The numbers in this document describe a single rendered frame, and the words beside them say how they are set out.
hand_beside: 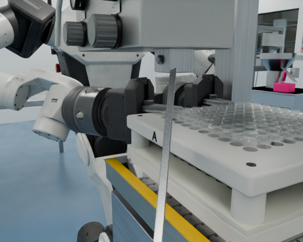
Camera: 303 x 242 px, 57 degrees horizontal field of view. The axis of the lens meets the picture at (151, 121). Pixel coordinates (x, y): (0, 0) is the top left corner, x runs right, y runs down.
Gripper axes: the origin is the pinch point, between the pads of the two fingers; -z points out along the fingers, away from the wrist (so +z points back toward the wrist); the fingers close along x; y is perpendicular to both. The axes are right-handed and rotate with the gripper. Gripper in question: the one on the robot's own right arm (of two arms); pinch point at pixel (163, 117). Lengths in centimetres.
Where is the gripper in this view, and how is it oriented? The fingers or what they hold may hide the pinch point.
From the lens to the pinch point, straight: 44.3
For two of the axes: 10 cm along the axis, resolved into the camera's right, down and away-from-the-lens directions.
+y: -5.0, 1.8, -8.4
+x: 0.1, 9.8, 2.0
